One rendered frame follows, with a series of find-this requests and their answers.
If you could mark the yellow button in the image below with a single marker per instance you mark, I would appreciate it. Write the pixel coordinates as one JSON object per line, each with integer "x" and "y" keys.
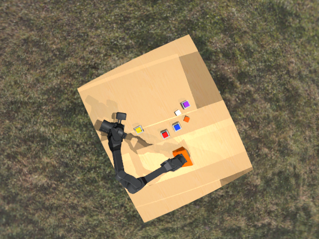
{"x": 138, "y": 130}

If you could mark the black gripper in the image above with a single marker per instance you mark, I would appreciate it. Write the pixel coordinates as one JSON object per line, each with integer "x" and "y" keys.
{"x": 120, "y": 116}

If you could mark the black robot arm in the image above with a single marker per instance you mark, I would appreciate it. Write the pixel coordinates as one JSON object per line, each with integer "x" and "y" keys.
{"x": 129, "y": 182}

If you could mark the purple button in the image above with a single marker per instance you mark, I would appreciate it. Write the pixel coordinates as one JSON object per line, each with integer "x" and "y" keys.
{"x": 185, "y": 104}

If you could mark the blue button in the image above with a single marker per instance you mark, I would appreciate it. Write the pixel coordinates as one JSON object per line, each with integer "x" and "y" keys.
{"x": 176, "y": 127}

